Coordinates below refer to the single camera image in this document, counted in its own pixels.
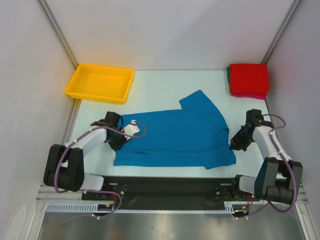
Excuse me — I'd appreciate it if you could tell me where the blue t shirt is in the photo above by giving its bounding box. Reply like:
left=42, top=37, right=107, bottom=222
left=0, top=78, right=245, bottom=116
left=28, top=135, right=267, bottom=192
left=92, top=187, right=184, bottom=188
left=114, top=90, right=236, bottom=170

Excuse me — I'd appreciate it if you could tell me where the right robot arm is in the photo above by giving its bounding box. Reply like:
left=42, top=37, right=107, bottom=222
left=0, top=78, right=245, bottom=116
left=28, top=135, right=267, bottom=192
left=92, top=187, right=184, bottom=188
left=230, top=109, right=303, bottom=205

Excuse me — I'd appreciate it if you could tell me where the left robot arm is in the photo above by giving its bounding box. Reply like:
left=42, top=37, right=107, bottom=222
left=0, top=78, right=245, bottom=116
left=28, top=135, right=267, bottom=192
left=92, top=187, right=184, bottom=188
left=43, top=111, right=140, bottom=200

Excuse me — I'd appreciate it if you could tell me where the yellow plastic tray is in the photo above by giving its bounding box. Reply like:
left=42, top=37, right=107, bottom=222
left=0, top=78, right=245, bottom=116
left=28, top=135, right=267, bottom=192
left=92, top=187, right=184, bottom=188
left=64, top=63, right=135, bottom=105

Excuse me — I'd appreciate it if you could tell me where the red folded t shirt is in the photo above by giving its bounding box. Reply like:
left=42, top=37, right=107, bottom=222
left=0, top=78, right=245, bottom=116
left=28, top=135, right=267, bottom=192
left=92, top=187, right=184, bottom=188
left=229, top=63, right=270, bottom=96

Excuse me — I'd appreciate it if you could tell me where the green folded t shirt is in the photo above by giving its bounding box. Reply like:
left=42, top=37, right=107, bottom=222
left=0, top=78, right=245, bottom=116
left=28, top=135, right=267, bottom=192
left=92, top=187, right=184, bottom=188
left=226, top=66, right=230, bottom=85

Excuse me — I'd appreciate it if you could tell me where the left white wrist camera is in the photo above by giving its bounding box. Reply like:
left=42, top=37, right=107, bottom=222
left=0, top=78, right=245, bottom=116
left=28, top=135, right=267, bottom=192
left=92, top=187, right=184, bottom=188
left=123, top=119, right=141, bottom=140

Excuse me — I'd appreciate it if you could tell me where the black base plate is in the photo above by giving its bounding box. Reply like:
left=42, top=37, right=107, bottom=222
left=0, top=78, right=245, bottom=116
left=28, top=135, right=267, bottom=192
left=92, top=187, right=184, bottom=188
left=81, top=176, right=253, bottom=211

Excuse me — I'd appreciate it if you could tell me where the grey slotted cable duct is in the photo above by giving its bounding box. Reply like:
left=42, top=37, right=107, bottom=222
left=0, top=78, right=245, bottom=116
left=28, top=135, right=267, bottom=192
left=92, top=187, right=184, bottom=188
left=46, top=202, right=247, bottom=214

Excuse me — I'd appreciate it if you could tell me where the aluminium frame rail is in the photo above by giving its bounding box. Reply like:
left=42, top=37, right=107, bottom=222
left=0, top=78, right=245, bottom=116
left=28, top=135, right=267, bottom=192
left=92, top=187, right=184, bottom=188
left=36, top=182, right=308, bottom=204

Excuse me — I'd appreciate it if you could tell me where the right aluminium corner post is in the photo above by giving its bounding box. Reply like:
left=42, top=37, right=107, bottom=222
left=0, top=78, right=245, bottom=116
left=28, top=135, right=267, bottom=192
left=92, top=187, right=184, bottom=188
left=261, top=0, right=303, bottom=64

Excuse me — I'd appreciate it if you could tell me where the aluminium corner post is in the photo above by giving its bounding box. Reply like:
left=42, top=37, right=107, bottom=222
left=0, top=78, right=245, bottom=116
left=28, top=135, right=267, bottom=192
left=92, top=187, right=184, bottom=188
left=261, top=0, right=303, bottom=64
left=36, top=0, right=79, bottom=69

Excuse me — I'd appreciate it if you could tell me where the left aluminium corner post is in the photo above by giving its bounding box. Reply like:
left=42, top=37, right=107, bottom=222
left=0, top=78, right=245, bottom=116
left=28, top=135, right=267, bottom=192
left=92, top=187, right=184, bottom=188
left=36, top=0, right=79, bottom=69

